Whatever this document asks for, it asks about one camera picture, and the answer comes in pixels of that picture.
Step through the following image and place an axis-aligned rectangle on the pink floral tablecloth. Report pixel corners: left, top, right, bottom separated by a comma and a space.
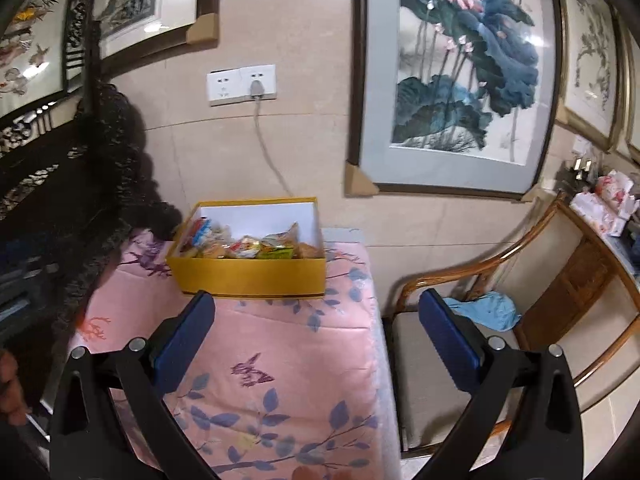
66, 227, 402, 480

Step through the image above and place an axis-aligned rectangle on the light blue cloth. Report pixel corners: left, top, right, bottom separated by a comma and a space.
442, 292, 522, 332

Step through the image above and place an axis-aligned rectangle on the black lace cloth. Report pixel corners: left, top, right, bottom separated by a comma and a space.
47, 79, 184, 333

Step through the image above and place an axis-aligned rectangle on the person's left hand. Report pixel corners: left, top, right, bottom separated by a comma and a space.
0, 349, 28, 427

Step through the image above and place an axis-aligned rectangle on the wooden round-backed chair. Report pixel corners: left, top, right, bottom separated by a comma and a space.
381, 191, 640, 462

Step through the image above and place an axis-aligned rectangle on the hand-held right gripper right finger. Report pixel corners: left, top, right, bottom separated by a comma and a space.
412, 287, 585, 480

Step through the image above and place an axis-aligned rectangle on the grey plug with cable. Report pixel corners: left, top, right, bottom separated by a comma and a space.
248, 74, 297, 199

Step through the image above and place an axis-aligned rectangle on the gold framed branch painting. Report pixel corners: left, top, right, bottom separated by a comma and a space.
552, 0, 632, 154

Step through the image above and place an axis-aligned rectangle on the floral printed packet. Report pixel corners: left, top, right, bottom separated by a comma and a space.
571, 170, 637, 237

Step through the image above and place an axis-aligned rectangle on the framed landscape painting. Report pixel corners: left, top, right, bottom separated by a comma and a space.
91, 0, 224, 64

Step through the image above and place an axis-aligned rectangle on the yellow cardboard box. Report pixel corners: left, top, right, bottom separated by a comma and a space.
165, 196, 328, 302

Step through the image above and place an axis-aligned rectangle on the framed lotus painting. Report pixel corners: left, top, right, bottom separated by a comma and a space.
343, 0, 567, 203

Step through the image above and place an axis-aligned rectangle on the fish painting in carved frame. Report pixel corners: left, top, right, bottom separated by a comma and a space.
0, 0, 103, 161

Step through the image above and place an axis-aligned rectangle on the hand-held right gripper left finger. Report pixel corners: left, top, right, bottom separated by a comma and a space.
50, 289, 222, 480

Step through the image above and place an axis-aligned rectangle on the pile of snack packets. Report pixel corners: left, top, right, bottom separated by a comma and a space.
175, 216, 324, 260

